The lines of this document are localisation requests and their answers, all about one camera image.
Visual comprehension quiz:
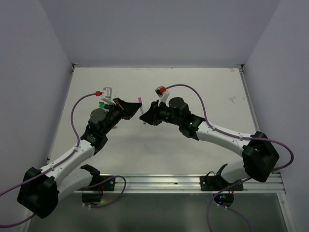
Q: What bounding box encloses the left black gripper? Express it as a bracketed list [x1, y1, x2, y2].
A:
[102, 98, 141, 135]

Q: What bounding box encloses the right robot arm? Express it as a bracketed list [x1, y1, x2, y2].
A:
[140, 97, 279, 190]

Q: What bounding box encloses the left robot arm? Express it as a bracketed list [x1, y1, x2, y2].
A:
[17, 98, 142, 218]

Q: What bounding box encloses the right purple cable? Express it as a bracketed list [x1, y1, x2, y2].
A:
[164, 84, 295, 232]

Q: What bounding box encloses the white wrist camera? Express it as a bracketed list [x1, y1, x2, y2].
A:
[155, 86, 170, 106]
[101, 87, 115, 105]

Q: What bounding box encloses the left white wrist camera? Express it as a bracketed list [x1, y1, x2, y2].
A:
[101, 87, 115, 105]

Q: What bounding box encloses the aluminium mounting rail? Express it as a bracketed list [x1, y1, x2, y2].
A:
[72, 174, 287, 194]

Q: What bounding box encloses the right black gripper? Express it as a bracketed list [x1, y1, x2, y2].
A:
[140, 99, 182, 126]

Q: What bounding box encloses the green black highlighter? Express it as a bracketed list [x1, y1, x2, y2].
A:
[99, 102, 106, 109]

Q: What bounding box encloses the purple white marker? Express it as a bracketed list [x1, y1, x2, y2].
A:
[140, 103, 146, 125]

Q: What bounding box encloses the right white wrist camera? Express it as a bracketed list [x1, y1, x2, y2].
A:
[155, 86, 170, 106]

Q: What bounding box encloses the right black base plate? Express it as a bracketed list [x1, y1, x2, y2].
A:
[199, 173, 231, 191]

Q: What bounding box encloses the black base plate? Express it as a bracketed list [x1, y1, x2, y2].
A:
[96, 175, 115, 192]
[199, 173, 231, 191]

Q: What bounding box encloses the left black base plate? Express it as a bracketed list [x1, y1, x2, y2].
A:
[96, 175, 115, 192]

